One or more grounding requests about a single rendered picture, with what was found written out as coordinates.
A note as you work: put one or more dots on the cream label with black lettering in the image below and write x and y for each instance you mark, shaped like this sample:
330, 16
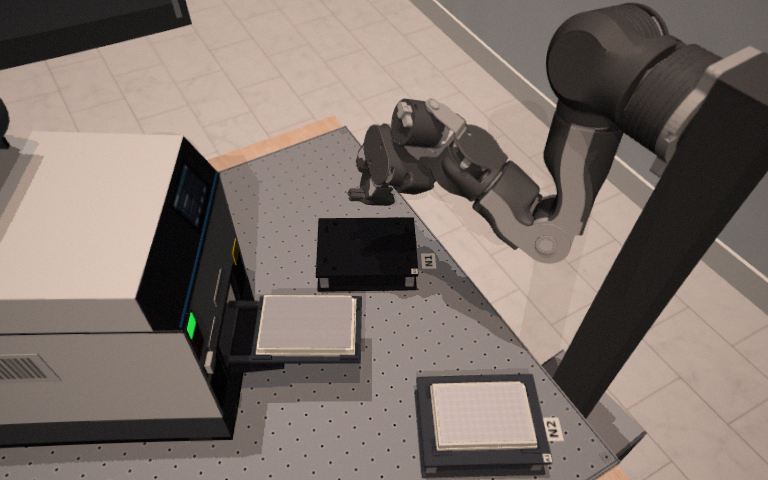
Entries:
553, 429
428, 260

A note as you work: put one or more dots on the grey cylinder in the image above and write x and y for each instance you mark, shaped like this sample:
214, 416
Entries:
4, 119

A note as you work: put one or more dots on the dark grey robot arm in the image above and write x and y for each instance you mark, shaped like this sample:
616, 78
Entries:
596, 61

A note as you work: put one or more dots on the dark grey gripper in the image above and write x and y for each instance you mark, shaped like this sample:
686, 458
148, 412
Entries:
385, 163

